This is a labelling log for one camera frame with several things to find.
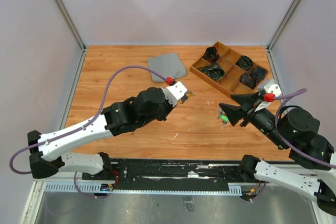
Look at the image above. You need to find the rolled dark tie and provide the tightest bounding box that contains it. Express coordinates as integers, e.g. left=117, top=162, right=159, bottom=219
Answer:
left=202, top=47, right=219, bottom=63
left=197, top=63, right=225, bottom=82
left=239, top=66, right=268, bottom=89
left=236, top=55, right=254, bottom=71

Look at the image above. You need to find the folded grey cloth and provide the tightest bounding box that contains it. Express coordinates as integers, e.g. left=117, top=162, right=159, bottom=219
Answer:
left=147, top=52, right=187, bottom=79

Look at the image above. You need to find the wooden compartment tray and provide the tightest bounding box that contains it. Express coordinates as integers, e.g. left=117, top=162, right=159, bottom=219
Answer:
left=187, top=41, right=272, bottom=103

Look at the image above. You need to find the rolled dark tie centre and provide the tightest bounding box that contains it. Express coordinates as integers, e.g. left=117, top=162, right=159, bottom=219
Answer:
left=197, top=63, right=225, bottom=82

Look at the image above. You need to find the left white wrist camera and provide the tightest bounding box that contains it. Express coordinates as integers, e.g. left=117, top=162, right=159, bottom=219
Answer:
left=163, top=81, right=187, bottom=107

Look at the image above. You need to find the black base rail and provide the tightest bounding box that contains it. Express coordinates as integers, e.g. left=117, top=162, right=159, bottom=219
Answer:
left=81, top=158, right=258, bottom=193

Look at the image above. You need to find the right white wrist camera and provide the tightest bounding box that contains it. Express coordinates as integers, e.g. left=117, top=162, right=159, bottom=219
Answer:
left=255, top=79, right=282, bottom=112

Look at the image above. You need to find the rolled dark tie top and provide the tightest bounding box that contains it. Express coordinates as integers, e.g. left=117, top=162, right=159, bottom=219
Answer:
left=202, top=47, right=219, bottom=63

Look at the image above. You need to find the green capped key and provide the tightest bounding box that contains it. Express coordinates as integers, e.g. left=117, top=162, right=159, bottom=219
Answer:
left=217, top=109, right=229, bottom=129

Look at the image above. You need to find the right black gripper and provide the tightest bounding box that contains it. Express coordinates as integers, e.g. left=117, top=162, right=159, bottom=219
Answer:
left=218, top=90, right=288, bottom=148

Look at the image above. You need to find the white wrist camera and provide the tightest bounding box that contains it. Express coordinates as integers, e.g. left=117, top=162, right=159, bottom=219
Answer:
left=255, top=79, right=282, bottom=112
left=163, top=81, right=187, bottom=107

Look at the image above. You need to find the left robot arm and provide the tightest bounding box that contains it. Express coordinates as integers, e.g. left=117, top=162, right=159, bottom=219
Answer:
left=27, top=83, right=187, bottom=180

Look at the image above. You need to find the rolled dark tie lower right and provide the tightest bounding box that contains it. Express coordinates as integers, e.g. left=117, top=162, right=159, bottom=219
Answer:
left=239, top=66, right=268, bottom=89

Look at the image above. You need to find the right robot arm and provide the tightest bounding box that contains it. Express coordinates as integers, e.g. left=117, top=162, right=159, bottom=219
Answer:
left=219, top=88, right=335, bottom=216

